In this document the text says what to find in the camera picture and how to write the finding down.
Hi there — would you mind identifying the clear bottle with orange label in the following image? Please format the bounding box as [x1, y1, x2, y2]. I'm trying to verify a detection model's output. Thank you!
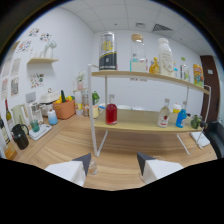
[87, 159, 99, 176]

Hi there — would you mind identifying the small blue liquid bottle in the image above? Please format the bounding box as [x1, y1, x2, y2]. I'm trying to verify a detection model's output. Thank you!
[175, 100, 188, 129]

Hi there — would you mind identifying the teal cup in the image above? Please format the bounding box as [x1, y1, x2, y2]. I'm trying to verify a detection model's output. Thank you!
[29, 119, 41, 133]

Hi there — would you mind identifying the white kitchen scale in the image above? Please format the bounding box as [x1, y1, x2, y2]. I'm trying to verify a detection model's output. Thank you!
[28, 123, 53, 141]

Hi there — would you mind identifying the white-framed wooden shelf rack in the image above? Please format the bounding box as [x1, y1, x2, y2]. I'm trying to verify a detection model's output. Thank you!
[87, 63, 212, 158]

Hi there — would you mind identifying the clear bottle red-white label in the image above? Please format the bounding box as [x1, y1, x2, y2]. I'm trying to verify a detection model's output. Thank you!
[156, 98, 171, 129]

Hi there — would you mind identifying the pale blue plastic bottle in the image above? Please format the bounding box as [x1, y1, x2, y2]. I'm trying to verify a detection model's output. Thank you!
[46, 108, 59, 126]

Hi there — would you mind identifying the jar of green limes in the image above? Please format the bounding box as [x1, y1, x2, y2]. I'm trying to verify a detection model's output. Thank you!
[190, 114, 203, 130]

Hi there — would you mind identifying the black kettle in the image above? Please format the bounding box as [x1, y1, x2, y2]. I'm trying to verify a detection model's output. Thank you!
[10, 123, 30, 151]

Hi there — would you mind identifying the orange basket with fruit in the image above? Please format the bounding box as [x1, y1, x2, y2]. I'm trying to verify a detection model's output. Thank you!
[52, 90, 77, 120]

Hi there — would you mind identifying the white bowl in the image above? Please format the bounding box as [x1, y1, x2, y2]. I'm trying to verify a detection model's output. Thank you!
[116, 104, 132, 111]
[131, 105, 146, 112]

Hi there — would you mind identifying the yellow container white lid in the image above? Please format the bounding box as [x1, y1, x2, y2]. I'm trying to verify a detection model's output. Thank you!
[172, 103, 182, 114]

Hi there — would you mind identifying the white coffee grinder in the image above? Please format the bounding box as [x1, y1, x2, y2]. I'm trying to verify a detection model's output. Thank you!
[28, 101, 44, 124]

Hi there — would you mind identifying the white countertop appliance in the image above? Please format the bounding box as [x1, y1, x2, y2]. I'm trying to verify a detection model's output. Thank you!
[39, 88, 61, 116]

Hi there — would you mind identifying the green potted plant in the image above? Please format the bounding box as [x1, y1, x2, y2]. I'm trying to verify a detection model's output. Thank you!
[91, 90, 101, 106]

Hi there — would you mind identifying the clear glass pitcher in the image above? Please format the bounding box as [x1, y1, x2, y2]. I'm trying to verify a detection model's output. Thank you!
[11, 103, 29, 126]

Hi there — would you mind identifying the dark wine bottle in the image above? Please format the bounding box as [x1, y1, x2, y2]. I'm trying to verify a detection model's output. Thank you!
[3, 99, 14, 131]

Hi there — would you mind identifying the brown wooden door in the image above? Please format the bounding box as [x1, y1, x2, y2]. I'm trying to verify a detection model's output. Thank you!
[199, 54, 221, 124]

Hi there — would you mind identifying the small orange-yellow bottle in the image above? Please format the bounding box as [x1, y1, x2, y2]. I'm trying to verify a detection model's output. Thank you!
[148, 57, 161, 75]

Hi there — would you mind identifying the yellow printed can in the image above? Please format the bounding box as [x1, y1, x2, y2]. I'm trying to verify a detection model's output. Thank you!
[192, 63, 205, 88]

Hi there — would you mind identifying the clear bottle green cap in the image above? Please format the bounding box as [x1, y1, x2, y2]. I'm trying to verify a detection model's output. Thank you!
[179, 57, 190, 81]

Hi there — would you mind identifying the large glass jar cork lid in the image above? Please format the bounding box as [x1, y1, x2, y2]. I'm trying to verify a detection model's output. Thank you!
[129, 33, 148, 73]

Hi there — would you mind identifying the black and yellow can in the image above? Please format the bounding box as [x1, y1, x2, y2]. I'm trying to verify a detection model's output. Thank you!
[98, 31, 118, 72]

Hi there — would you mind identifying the ceiling air vent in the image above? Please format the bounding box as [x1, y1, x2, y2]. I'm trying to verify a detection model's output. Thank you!
[152, 23, 174, 33]

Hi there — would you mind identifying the wooden wall shelf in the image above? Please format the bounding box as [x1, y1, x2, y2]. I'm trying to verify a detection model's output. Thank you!
[27, 57, 60, 65]

